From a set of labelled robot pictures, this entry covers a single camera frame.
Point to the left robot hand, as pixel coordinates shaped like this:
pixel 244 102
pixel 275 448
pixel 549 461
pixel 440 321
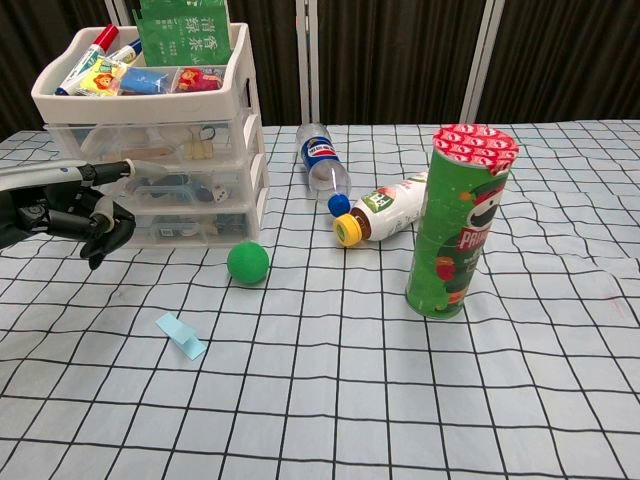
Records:
pixel 45 210

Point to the clear plastic storage box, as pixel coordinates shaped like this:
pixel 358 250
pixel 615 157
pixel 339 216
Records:
pixel 200 227
pixel 200 185
pixel 100 140

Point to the wooden stick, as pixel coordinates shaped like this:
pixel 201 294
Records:
pixel 142 151

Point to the red-capped whiteboard marker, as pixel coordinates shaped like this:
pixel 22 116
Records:
pixel 85 62

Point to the gold binder clips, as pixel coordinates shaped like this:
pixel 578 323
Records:
pixel 200 149

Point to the small white die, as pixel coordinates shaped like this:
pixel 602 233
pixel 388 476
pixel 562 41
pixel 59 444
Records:
pixel 218 193

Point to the blue-capped whiteboard marker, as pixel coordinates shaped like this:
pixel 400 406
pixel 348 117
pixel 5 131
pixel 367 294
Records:
pixel 125 51

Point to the green tea packet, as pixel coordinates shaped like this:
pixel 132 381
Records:
pixel 185 35

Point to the empty Pepsi bottle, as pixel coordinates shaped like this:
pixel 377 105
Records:
pixel 320 160

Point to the yellow-capped tea bottle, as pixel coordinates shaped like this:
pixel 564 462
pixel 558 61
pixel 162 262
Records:
pixel 390 210

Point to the checked light blue tablecloth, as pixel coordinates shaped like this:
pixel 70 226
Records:
pixel 350 400

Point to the black folding screen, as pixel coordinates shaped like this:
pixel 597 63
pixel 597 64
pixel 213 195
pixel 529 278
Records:
pixel 400 60

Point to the green Pringles can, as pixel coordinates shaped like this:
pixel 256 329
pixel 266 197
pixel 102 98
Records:
pixel 450 240

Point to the white drawer organizer box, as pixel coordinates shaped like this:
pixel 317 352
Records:
pixel 240 80

